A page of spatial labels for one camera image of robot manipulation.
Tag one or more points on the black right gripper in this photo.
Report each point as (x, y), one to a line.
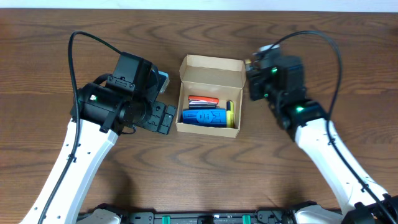
(252, 81)

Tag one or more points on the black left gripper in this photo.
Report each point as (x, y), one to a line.
(152, 122)

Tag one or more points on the orange stapler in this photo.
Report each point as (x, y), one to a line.
(202, 102)

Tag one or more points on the yellow highlighter pen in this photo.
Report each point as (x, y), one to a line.
(230, 114)

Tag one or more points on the blue plastic staple remover block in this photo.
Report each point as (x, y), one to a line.
(210, 118)

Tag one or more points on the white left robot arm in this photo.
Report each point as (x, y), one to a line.
(124, 99)

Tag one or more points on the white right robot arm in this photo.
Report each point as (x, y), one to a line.
(280, 81)

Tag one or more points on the brown cardboard box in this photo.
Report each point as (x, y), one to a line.
(221, 78)

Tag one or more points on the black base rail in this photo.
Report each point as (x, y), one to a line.
(217, 217)

